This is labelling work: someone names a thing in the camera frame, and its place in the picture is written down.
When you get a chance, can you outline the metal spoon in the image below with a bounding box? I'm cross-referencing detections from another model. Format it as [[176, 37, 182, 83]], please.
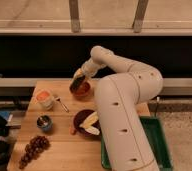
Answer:
[[54, 97, 69, 113]]

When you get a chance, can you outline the green tray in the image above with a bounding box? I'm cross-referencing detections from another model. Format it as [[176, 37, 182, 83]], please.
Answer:
[[100, 116, 174, 171]]

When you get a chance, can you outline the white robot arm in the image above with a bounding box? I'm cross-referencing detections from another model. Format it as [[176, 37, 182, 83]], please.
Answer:
[[75, 46, 163, 171]]

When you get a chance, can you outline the red bowl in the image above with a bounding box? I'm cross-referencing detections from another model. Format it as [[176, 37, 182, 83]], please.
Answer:
[[69, 82, 91, 98]]

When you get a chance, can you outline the small orange carrot piece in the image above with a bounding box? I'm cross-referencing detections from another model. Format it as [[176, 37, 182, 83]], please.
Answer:
[[70, 127, 77, 135]]

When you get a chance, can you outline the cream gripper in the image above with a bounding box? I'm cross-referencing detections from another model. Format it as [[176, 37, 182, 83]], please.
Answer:
[[73, 68, 88, 81]]

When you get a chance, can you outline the corn cob lower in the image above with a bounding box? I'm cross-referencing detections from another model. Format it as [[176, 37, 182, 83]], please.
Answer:
[[85, 126, 100, 135]]

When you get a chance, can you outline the corn cob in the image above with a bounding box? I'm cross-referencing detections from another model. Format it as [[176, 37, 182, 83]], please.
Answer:
[[85, 126, 100, 135], [80, 112, 98, 129]]

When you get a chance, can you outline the corn cob upper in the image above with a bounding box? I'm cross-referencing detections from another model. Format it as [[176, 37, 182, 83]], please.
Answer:
[[80, 112, 98, 129]]

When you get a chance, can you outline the bunch of purple grapes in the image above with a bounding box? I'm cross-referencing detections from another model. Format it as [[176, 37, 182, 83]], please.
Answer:
[[19, 136, 50, 169]]

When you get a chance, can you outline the white cup with orange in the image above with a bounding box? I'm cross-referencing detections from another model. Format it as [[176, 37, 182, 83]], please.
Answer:
[[36, 90, 54, 110]]

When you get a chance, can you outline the dark maroon plate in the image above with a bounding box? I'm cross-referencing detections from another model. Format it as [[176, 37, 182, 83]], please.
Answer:
[[73, 109, 100, 136]]

